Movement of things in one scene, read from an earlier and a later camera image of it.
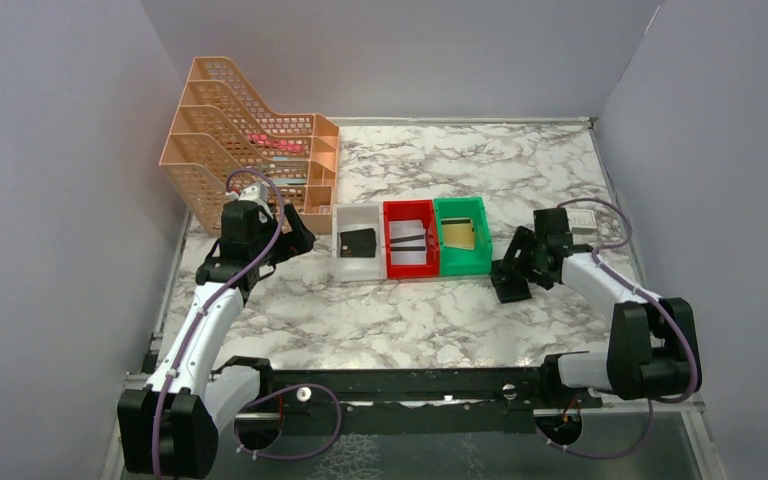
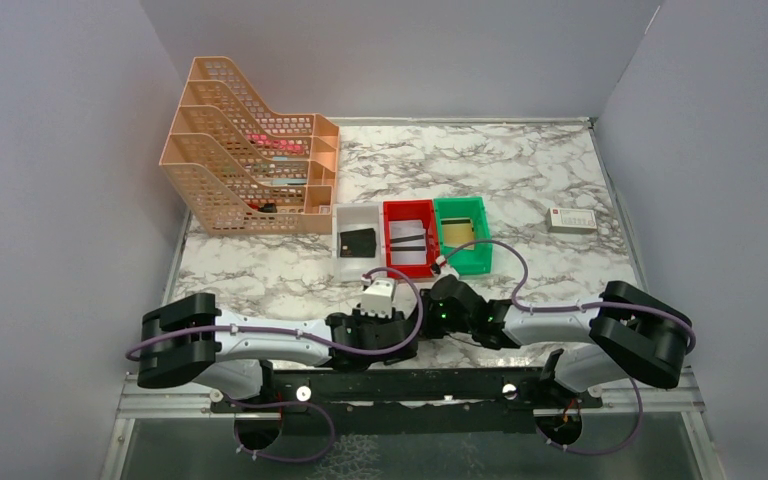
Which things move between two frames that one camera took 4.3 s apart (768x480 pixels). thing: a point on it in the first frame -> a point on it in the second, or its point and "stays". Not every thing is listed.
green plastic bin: [458, 261] stays
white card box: [581, 221] stays
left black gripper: [296, 241] -> [359, 317]
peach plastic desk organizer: [220, 128] stays
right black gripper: [524, 239] -> [429, 330]
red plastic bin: [412, 210] stays
